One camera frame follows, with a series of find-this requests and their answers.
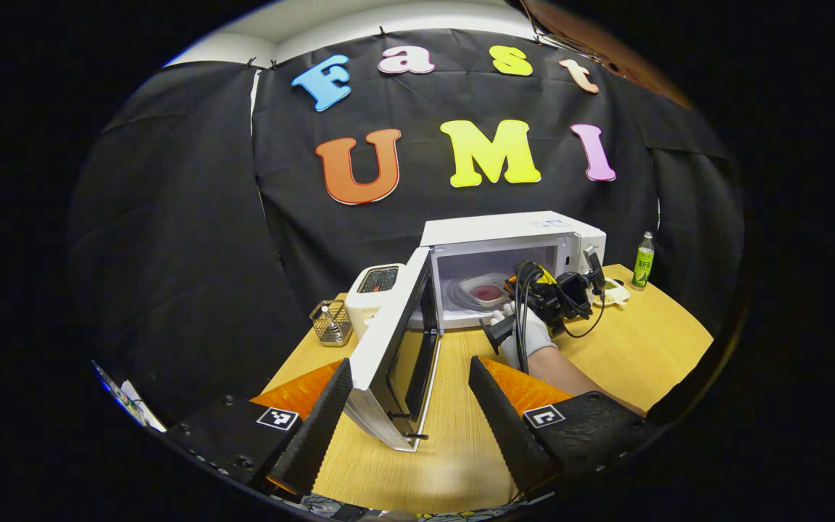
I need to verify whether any black backdrop cloth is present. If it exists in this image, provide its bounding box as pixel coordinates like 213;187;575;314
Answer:
68;28;746;428

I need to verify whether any blurred brown object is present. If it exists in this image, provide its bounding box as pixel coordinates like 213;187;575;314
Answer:
523;0;694;109

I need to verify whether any white printed sheet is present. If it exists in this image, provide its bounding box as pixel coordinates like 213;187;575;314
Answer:
95;362;166;433

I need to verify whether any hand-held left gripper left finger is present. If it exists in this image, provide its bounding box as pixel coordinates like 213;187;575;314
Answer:
164;358;354;497

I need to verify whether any wire mesh basket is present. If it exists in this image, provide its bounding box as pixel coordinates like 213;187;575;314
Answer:
310;299;354;347

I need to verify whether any white microwave oven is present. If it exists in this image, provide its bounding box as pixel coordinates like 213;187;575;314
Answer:
344;212;607;452

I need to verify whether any white plate with pink food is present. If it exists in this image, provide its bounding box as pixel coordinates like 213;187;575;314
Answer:
459;272;512;309

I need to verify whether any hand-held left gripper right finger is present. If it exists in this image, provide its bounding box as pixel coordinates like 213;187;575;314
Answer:
468;355;665;497

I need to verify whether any white toaster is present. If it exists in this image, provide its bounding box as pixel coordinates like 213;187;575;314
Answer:
345;263;407;341

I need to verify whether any green drink bottle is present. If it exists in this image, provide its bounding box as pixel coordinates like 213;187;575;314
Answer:
632;231;656;291

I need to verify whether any white divided dish of beans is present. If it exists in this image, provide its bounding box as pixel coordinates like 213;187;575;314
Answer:
595;279;631;307

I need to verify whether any black cable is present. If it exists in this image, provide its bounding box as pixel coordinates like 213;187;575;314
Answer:
513;260;607;375

